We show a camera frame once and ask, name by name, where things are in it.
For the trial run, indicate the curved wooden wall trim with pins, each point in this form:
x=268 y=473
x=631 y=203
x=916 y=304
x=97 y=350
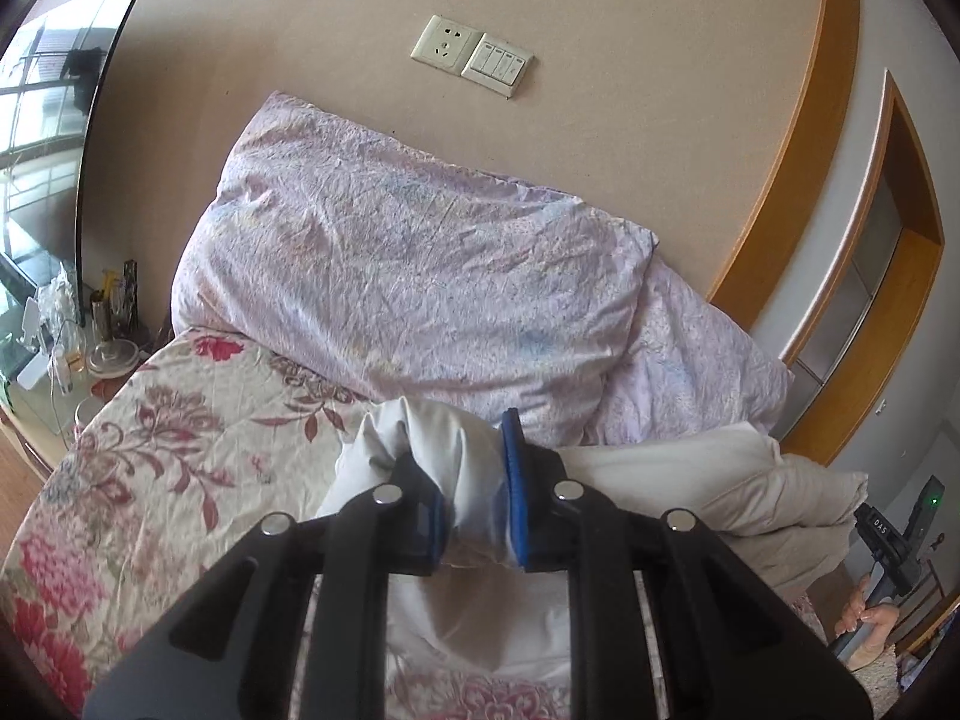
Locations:
x=817 y=127

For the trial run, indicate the wooden framed wall niche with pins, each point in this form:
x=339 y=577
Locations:
x=911 y=277

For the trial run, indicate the floral bedsheet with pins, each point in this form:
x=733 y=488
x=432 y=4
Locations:
x=165 y=465

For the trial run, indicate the beige padded jacket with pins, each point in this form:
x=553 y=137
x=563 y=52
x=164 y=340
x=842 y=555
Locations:
x=675 y=495

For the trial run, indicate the glass bedside table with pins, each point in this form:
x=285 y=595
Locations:
x=37 y=412

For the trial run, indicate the lilac patterned pillow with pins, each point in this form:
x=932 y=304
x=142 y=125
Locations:
x=697 y=360
x=390 y=262

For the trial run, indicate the glass lidded bowl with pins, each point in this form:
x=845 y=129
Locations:
x=112 y=358

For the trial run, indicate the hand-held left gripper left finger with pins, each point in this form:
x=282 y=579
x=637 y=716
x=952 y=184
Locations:
x=426 y=526

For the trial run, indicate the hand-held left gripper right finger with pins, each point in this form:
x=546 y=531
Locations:
x=517 y=495

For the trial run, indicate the white light switch panel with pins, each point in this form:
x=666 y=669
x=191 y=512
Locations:
x=496 y=64

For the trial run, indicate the person's right hand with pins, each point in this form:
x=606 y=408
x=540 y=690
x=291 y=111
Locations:
x=879 y=626

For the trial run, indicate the white wall socket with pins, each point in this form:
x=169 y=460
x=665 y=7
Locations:
x=446 y=43

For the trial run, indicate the dark pen holder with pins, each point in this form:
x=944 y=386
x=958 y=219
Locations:
x=112 y=307

